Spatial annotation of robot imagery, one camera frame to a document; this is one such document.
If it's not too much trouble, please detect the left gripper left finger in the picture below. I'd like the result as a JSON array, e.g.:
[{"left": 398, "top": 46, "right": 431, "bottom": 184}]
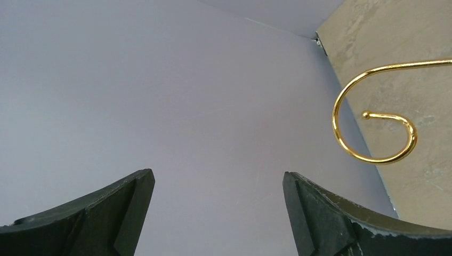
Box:
[{"left": 1, "top": 169, "right": 155, "bottom": 255}]

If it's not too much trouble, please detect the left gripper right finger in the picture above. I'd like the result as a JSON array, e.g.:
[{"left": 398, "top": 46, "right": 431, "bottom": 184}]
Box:
[{"left": 282, "top": 172, "right": 451, "bottom": 255}]

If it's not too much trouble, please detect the gold swirl wine glass rack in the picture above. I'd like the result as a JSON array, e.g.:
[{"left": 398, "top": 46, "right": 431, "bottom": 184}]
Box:
[{"left": 331, "top": 58, "right": 451, "bottom": 165}]

